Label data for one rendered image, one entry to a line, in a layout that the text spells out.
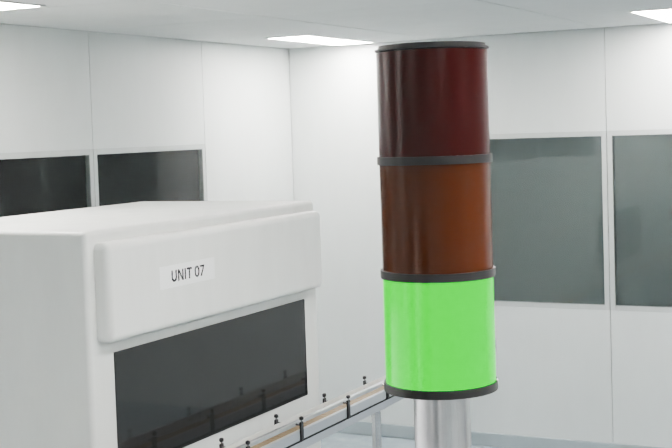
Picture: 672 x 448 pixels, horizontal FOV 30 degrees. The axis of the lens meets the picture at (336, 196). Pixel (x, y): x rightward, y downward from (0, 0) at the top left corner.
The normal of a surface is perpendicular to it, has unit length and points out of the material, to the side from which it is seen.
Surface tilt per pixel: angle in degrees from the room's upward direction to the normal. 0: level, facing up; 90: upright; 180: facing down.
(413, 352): 90
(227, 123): 90
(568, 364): 90
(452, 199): 90
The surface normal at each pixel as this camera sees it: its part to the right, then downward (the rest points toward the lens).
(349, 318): -0.46, 0.06
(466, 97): 0.52, 0.03
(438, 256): -0.08, 0.05
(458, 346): 0.23, 0.04
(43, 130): 0.89, 0.00
